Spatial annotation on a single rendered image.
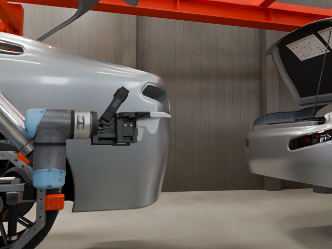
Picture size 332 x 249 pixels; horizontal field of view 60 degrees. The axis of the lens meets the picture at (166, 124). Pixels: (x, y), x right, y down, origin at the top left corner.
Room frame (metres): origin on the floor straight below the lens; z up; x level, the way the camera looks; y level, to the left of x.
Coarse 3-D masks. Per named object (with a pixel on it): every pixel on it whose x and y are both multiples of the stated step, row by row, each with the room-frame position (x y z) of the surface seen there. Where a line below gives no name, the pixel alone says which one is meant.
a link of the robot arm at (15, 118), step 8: (0, 96) 0.76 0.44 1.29; (0, 104) 0.75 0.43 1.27; (8, 104) 0.77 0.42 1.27; (0, 112) 0.75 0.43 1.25; (8, 112) 0.76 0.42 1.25; (16, 112) 0.77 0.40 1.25; (0, 120) 0.75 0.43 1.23; (8, 120) 0.76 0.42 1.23; (16, 120) 0.77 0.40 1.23; (24, 120) 0.78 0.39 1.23; (0, 128) 0.76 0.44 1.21; (8, 128) 0.76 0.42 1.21; (16, 128) 0.76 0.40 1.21; (24, 128) 0.77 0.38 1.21; (8, 136) 0.77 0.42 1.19; (16, 136) 0.77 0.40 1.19; (24, 136) 0.77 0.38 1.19; (16, 144) 0.78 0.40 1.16; (24, 144) 0.77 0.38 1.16; (32, 144) 0.78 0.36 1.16; (24, 152) 0.78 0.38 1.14; (32, 152) 0.78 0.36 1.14; (32, 160) 0.79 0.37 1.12
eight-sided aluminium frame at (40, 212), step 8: (0, 152) 1.45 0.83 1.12; (8, 152) 1.45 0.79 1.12; (16, 152) 1.51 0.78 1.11; (16, 160) 1.50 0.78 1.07; (24, 168) 1.47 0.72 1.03; (32, 168) 1.52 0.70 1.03; (40, 192) 1.49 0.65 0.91; (40, 200) 1.51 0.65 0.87; (40, 208) 1.53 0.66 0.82; (40, 216) 1.53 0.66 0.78; (40, 224) 1.49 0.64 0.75; (32, 232) 1.49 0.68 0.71; (24, 240) 1.48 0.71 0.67; (16, 248) 1.47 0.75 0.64
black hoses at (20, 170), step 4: (12, 168) 1.37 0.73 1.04; (16, 168) 1.38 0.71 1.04; (20, 168) 1.39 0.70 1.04; (8, 172) 1.34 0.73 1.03; (12, 172) 1.35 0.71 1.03; (16, 172) 1.35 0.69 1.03; (20, 172) 1.35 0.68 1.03; (24, 172) 1.39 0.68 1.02; (4, 176) 1.35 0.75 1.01; (8, 176) 1.41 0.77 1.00; (20, 176) 1.35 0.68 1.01; (24, 176) 1.38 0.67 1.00; (24, 180) 1.35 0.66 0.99; (28, 180) 1.38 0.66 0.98; (28, 184) 1.35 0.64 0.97
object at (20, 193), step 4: (8, 192) 1.27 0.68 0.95; (12, 192) 1.27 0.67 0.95; (16, 192) 1.27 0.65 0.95; (20, 192) 1.30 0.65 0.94; (8, 196) 1.26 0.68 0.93; (12, 196) 1.26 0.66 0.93; (16, 196) 1.27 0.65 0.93; (20, 196) 1.30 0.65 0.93; (8, 200) 1.26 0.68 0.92; (12, 200) 1.26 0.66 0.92; (16, 200) 1.27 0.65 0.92; (20, 200) 1.30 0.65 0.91
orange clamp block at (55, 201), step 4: (48, 196) 1.52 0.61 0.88; (52, 196) 1.52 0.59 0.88; (56, 196) 1.52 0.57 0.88; (60, 196) 1.52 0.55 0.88; (64, 196) 1.59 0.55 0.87; (48, 200) 1.50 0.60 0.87; (52, 200) 1.51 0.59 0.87; (56, 200) 1.51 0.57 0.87; (60, 200) 1.52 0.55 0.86; (48, 204) 1.50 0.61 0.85; (52, 204) 1.51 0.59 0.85; (56, 204) 1.51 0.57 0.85; (60, 204) 1.52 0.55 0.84; (48, 208) 1.50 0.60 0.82; (52, 208) 1.51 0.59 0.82; (56, 208) 1.51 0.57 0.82; (60, 208) 1.52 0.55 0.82
